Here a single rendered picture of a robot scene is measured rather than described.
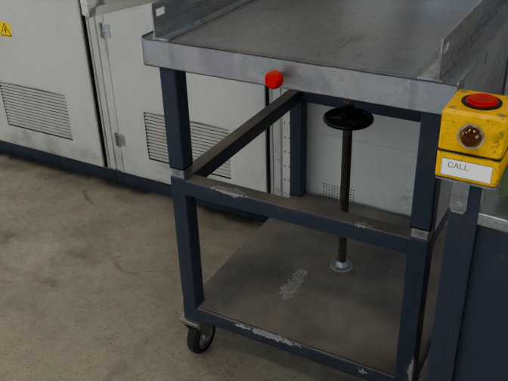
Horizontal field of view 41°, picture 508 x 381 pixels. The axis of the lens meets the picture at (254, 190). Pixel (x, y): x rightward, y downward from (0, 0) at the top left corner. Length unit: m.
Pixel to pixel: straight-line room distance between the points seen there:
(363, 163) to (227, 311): 0.65
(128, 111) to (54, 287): 0.68
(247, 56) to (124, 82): 1.17
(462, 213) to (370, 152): 1.06
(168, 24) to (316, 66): 0.35
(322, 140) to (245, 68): 0.83
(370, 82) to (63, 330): 1.16
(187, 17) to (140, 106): 0.97
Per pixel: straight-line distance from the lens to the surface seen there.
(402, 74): 1.14
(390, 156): 1.99
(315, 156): 2.08
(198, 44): 1.31
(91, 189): 2.60
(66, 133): 2.67
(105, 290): 2.06
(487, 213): 0.96
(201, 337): 1.77
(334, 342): 1.57
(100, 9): 1.58
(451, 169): 0.91
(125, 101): 2.39
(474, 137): 0.87
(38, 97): 2.70
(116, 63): 2.36
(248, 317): 1.64
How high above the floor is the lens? 1.23
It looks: 30 degrees down
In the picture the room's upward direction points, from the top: 2 degrees counter-clockwise
